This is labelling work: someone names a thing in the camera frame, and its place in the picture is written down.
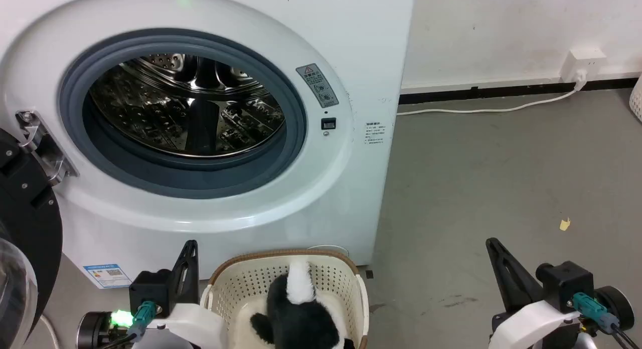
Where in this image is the right green connector cable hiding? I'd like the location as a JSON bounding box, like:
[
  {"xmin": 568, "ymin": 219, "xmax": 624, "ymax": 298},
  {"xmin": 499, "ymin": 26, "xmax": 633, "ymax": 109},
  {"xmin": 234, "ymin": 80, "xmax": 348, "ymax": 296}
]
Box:
[{"xmin": 572, "ymin": 292, "xmax": 642, "ymax": 349}]

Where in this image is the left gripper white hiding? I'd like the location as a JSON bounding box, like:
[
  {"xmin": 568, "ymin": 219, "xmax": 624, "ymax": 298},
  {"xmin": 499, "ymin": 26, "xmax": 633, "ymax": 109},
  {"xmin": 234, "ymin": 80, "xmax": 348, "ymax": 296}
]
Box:
[{"xmin": 76, "ymin": 240, "xmax": 229, "ymax": 349}]

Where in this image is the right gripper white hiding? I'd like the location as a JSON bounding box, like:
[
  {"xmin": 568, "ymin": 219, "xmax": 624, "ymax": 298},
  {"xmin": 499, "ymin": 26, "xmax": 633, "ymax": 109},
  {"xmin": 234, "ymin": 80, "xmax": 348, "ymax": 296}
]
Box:
[{"xmin": 485, "ymin": 237, "xmax": 635, "ymax": 349}]

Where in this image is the green connector cable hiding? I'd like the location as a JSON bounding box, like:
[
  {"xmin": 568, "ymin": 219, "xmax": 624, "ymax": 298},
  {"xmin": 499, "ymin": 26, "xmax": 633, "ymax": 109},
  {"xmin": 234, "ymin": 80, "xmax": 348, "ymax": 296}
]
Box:
[
  {"xmin": 572, "ymin": 292, "xmax": 642, "ymax": 349},
  {"xmin": 98, "ymin": 301, "xmax": 157, "ymax": 349}
]

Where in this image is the white floor cable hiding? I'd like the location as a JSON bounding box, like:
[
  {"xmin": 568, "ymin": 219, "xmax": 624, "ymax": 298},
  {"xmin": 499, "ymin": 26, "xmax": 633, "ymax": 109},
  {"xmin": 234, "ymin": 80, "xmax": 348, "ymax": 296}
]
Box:
[{"xmin": 39, "ymin": 313, "xmax": 61, "ymax": 349}]

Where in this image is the grey rubber door gasket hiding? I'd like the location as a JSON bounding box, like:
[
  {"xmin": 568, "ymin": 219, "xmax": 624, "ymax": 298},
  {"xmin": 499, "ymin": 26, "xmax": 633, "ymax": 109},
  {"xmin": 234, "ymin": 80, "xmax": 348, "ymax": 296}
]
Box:
[{"xmin": 59, "ymin": 28, "xmax": 307, "ymax": 200}]

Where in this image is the metal door hinge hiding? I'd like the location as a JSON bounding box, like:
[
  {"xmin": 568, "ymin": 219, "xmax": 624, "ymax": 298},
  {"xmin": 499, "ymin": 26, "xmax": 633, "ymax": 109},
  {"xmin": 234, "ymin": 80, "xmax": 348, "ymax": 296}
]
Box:
[{"xmin": 15, "ymin": 110, "xmax": 80, "ymax": 187}]

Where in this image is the steel perforated washer drum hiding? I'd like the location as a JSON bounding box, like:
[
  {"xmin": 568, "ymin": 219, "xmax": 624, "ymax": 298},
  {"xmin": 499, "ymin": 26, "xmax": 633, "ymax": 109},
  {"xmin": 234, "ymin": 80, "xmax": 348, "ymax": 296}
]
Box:
[{"xmin": 88, "ymin": 53, "xmax": 286, "ymax": 158}]

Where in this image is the cream basket with brown rim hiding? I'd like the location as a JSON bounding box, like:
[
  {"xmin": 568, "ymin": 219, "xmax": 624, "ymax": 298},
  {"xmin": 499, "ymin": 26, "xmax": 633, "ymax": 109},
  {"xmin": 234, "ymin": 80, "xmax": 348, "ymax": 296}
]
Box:
[{"xmin": 200, "ymin": 249, "xmax": 371, "ymax": 349}]

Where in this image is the small printed text label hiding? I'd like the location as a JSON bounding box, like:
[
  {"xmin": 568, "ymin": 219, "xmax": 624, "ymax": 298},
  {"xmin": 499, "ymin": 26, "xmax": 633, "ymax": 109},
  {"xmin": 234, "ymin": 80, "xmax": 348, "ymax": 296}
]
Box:
[{"xmin": 365, "ymin": 121, "xmax": 385, "ymax": 147}]

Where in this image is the black round washer door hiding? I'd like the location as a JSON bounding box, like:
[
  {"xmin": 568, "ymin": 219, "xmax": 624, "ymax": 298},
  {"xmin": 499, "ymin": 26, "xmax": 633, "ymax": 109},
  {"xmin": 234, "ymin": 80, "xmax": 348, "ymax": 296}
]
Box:
[{"xmin": 0, "ymin": 128, "xmax": 64, "ymax": 349}]

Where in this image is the white power cable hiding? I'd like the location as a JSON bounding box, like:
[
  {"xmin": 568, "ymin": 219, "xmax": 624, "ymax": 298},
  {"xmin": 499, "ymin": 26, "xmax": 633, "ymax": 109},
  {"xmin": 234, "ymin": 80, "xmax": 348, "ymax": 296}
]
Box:
[{"xmin": 396, "ymin": 71, "xmax": 588, "ymax": 117}]

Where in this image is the left green connector cable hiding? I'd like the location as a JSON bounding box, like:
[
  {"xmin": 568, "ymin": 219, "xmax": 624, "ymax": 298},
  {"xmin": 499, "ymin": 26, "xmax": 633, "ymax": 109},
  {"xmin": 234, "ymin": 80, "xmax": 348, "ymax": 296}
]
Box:
[{"xmin": 98, "ymin": 301, "xmax": 157, "ymax": 349}]

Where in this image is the blue energy label sticker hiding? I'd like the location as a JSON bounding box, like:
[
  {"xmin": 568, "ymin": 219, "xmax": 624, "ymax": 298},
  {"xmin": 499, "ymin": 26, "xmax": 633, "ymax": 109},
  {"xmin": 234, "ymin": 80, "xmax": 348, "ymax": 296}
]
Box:
[{"xmin": 83, "ymin": 263, "xmax": 132, "ymax": 290}]

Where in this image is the black and white plush toy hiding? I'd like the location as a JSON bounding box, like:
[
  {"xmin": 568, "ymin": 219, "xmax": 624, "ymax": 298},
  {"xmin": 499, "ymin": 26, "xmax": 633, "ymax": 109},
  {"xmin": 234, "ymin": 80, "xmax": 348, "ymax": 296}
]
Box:
[{"xmin": 249, "ymin": 259, "xmax": 355, "ymax": 349}]

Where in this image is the white woven laundry basket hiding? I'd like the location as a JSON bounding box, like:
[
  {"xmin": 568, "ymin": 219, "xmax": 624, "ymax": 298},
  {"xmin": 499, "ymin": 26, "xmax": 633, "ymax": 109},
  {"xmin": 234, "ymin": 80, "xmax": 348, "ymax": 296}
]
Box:
[{"xmin": 629, "ymin": 74, "xmax": 642, "ymax": 123}]

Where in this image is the white front-load washing machine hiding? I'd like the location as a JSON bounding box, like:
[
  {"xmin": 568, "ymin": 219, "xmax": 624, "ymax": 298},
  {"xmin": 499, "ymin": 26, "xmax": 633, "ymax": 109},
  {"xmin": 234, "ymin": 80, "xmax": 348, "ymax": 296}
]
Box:
[{"xmin": 0, "ymin": 0, "xmax": 416, "ymax": 290}]

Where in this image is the grey warning sticker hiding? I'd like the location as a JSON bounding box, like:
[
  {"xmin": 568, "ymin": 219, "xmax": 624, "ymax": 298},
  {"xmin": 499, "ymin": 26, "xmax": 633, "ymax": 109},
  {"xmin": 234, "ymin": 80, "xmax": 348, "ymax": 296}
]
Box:
[{"xmin": 295, "ymin": 63, "xmax": 340, "ymax": 108}]

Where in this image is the white wall socket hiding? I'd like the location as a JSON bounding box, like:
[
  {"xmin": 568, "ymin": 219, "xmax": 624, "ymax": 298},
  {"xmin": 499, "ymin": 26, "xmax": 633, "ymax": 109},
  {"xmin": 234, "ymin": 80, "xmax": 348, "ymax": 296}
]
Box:
[{"xmin": 560, "ymin": 48, "xmax": 608, "ymax": 84}]

